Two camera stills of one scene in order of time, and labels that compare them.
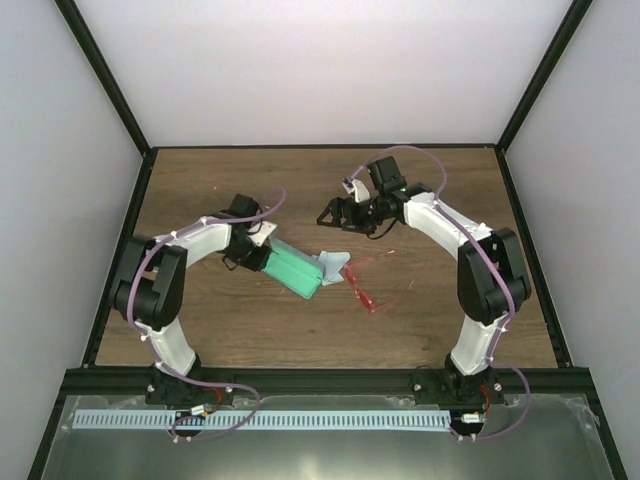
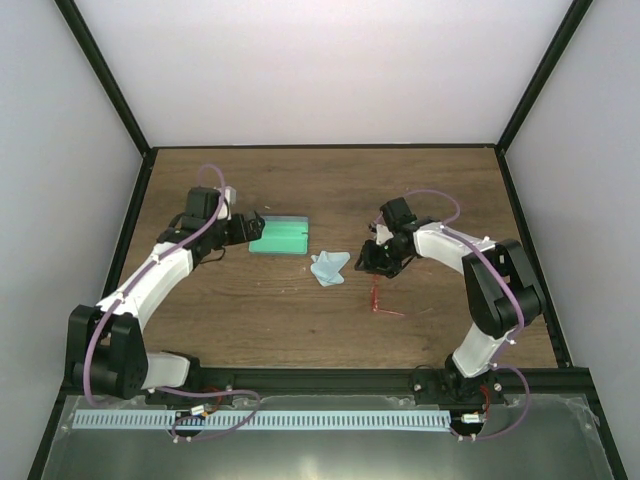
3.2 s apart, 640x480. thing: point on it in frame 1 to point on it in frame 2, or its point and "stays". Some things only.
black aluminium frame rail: x=514 y=381 stays
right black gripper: x=349 y=203 to x=372 y=263
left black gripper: x=255 y=264 to x=255 y=232
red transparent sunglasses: x=361 y=296 to x=375 y=298
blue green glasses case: x=293 y=269 to x=282 y=235
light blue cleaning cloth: x=332 y=262 stays
